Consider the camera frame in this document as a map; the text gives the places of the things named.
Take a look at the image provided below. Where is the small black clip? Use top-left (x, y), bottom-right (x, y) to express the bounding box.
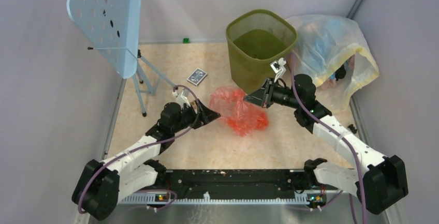
top-left (347, 124), bottom-right (358, 134)

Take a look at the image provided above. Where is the blue playing card deck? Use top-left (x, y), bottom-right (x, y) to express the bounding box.
top-left (187, 68), bottom-right (208, 86)

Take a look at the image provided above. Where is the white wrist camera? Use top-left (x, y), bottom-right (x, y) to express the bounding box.
top-left (270, 57), bottom-right (287, 82)
top-left (172, 87), bottom-right (191, 109)

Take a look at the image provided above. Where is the green mesh trash bin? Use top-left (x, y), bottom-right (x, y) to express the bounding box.
top-left (226, 9), bottom-right (298, 93)

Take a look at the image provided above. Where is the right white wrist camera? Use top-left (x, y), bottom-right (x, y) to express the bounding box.
top-left (270, 57), bottom-right (287, 82)

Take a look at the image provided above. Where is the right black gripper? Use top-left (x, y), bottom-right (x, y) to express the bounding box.
top-left (243, 78), bottom-right (301, 109)

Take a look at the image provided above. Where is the aluminium frame rail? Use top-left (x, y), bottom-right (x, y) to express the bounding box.
top-left (82, 188), bottom-right (395, 213)

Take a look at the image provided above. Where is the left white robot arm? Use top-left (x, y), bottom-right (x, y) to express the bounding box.
top-left (71, 100), bottom-right (221, 220)

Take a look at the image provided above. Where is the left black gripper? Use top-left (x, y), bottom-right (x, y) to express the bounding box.
top-left (172, 99), bottom-right (221, 133)

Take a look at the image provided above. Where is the light blue perforated stand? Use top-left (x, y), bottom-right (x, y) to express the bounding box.
top-left (66, 0), bottom-right (175, 116)

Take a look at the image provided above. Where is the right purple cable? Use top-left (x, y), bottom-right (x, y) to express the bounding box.
top-left (289, 52), bottom-right (368, 224)

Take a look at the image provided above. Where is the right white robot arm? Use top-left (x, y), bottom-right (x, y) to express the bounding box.
top-left (243, 74), bottom-right (408, 215)

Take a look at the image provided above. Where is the large translucent plastic bag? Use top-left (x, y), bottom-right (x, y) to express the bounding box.
top-left (286, 14), bottom-right (379, 113)

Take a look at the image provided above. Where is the red plastic trash bag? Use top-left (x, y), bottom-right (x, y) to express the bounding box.
top-left (209, 86), bottom-right (269, 137)

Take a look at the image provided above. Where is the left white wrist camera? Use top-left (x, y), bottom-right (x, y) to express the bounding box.
top-left (172, 87), bottom-right (191, 109)

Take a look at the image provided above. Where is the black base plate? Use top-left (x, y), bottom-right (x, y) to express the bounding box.
top-left (149, 169), bottom-right (323, 200)

